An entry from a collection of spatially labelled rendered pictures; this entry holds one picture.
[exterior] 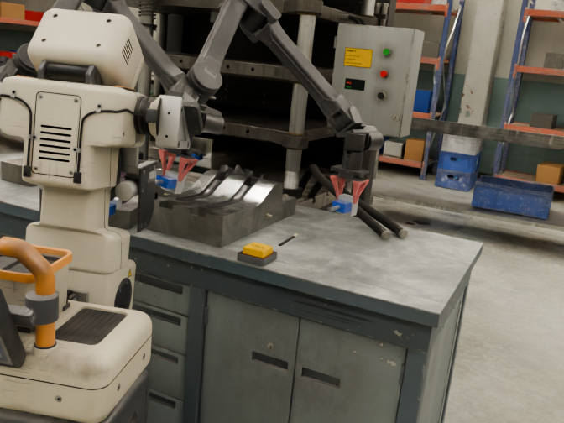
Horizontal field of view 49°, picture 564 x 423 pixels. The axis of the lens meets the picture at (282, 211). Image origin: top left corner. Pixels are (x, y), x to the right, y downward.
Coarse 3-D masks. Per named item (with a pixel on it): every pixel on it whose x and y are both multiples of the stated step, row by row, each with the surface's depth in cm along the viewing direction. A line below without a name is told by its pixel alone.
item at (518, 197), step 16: (480, 176) 533; (480, 192) 507; (496, 192) 502; (512, 192) 496; (528, 192) 491; (544, 192) 486; (496, 208) 505; (512, 208) 499; (528, 208) 494; (544, 208) 489
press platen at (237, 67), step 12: (180, 60) 261; (192, 60) 258; (228, 60) 250; (240, 60) 269; (252, 60) 299; (228, 72) 251; (240, 72) 249; (252, 72) 247; (264, 72) 244; (276, 72) 241; (288, 72) 232; (324, 72) 261
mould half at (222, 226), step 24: (192, 192) 196; (216, 192) 195; (264, 192) 193; (168, 216) 177; (192, 216) 173; (216, 216) 170; (240, 216) 178; (264, 216) 193; (288, 216) 210; (192, 240) 175; (216, 240) 171
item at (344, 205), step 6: (342, 198) 180; (348, 198) 179; (336, 204) 177; (342, 204) 176; (348, 204) 177; (354, 204) 180; (330, 210) 172; (336, 210) 177; (342, 210) 176; (348, 210) 178; (354, 210) 181
